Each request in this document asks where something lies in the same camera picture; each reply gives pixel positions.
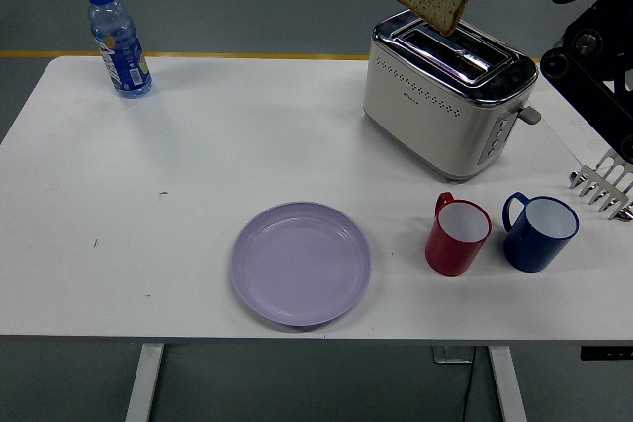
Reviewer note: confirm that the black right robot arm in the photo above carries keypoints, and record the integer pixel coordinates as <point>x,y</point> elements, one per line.
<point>593,86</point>

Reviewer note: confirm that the red mug white inside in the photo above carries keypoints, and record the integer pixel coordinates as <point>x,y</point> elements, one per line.
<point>447,254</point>

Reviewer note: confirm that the blue mug white inside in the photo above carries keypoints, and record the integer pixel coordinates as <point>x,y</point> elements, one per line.
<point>529,251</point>

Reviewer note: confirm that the white table leg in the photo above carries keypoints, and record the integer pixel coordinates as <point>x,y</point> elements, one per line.
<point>143,382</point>
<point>507,382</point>

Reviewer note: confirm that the clear water bottle blue cap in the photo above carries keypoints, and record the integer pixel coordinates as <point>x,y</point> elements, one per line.
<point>121,56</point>

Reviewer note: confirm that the lilac plastic plate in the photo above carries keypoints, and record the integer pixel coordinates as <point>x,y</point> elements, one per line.
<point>301,266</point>

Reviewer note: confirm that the black table control panel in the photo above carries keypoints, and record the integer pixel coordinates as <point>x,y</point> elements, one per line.
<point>605,352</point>

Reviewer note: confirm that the grey toaster lever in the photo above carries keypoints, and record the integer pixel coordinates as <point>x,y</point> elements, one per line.
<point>531,114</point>

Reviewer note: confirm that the cream and chrome toaster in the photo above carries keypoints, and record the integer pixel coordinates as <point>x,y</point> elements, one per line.
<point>420,120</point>

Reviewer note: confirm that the white paper sheet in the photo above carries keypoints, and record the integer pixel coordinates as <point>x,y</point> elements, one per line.
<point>569,120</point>

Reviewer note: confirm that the silver metal toast rack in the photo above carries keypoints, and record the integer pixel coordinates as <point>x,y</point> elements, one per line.
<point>601,192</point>

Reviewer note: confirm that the clear plastic bracket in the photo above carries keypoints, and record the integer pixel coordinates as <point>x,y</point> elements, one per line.
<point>447,355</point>

